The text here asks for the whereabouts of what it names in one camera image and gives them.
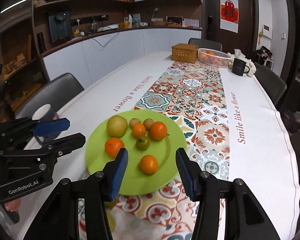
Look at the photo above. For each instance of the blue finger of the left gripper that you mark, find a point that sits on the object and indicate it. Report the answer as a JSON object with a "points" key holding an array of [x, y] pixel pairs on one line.
{"points": [[25, 128]]}

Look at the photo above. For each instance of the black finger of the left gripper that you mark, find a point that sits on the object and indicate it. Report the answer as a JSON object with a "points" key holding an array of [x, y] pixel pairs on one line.
{"points": [[57, 147]]}

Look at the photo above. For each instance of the white plush toy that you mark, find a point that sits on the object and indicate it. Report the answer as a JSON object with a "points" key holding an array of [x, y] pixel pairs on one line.
{"points": [[250, 68]]}

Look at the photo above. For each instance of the orange with stem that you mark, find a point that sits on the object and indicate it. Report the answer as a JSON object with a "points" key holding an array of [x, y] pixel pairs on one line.
{"points": [[158, 131]]}

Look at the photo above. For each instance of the black coffee machine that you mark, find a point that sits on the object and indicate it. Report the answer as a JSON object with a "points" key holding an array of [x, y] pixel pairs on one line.
{"points": [[60, 26]]}

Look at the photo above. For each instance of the woven wicker box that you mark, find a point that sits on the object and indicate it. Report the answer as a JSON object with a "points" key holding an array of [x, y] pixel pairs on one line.
{"points": [[184, 52]]}

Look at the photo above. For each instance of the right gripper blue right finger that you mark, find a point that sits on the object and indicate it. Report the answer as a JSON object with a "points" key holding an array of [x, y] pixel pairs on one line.
{"points": [[245, 217]]}

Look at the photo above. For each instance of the person's hand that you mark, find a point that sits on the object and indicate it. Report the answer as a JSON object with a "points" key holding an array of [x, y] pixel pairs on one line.
{"points": [[13, 205]]}

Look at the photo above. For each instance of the grey chair far end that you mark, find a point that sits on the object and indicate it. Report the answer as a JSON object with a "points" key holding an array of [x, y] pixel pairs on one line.
{"points": [[203, 43]]}

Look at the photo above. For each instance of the dark blue mug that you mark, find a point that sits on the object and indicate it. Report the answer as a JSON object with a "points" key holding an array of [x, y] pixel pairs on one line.
{"points": [[45, 114]]}

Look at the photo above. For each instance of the dark wooden door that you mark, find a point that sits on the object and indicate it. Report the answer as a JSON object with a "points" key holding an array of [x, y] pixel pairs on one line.
{"points": [[245, 39]]}

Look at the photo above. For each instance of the grey chair right far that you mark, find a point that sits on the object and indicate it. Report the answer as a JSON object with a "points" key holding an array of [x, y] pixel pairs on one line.
{"points": [[271, 83]]}

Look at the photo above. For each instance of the green plate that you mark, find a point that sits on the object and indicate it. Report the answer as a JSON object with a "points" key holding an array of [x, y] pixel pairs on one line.
{"points": [[135, 182]]}

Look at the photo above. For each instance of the red calendar poster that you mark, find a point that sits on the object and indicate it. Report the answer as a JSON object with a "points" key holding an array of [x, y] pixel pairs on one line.
{"points": [[229, 15]]}

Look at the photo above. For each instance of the small brown kiwi on plate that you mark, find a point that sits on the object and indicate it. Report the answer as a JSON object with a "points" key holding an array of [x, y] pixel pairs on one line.
{"points": [[133, 122]]}

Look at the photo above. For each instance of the small green fruit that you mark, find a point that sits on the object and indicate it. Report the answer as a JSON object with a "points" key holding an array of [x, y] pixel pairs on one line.
{"points": [[143, 143]]}

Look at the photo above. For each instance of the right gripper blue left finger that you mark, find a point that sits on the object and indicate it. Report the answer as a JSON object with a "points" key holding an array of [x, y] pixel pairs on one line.
{"points": [[58, 216]]}

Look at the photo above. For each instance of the black mug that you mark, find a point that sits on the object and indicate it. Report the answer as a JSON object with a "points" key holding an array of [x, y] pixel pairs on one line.
{"points": [[240, 67]]}

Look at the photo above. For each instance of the grey chair left side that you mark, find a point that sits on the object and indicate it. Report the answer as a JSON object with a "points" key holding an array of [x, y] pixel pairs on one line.
{"points": [[57, 93]]}

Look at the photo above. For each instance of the pink wire fruit basket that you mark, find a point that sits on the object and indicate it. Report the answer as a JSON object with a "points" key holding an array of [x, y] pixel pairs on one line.
{"points": [[213, 57]]}

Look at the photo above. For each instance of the small orange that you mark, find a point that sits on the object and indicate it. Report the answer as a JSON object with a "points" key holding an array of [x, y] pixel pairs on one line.
{"points": [[139, 130]]}

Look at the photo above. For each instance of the yellow-green pear on plate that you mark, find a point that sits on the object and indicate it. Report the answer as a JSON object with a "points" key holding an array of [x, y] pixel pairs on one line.
{"points": [[116, 126]]}

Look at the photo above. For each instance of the patterned table runner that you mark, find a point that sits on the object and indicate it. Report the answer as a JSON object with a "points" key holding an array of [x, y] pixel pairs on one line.
{"points": [[188, 98]]}

